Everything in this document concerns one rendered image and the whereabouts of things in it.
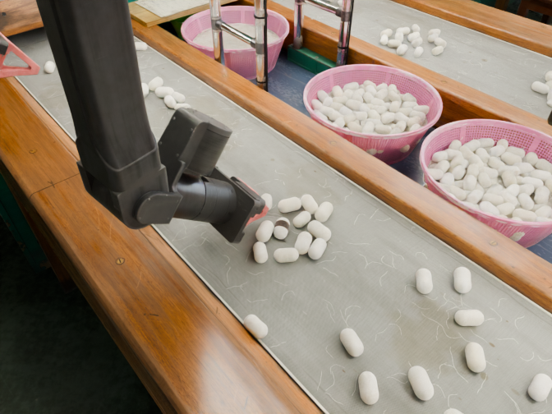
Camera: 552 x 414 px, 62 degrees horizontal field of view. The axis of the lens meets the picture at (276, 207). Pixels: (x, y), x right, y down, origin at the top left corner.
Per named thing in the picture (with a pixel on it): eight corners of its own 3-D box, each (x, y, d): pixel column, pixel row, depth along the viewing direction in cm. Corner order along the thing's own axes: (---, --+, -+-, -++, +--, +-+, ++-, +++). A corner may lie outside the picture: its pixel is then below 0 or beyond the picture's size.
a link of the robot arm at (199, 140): (80, 180, 48) (131, 224, 45) (124, 80, 46) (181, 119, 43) (158, 187, 59) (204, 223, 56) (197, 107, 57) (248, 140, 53)
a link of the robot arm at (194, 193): (128, 198, 54) (153, 223, 51) (153, 146, 52) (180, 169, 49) (173, 205, 59) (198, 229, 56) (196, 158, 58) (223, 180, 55)
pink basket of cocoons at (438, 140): (519, 296, 67) (545, 254, 60) (378, 201, 82) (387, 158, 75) (597, 213, 80) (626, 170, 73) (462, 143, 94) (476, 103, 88)
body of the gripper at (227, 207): (218, 165, 64) (179, 154, 58) (264, 204, 59) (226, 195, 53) (198, 204, 66) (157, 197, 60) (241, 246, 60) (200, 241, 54)
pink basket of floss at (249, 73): (282, 91, 109) (282, 52, 103) (173, 84, 112) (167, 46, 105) (292, 43, 128) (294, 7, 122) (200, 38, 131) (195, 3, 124)
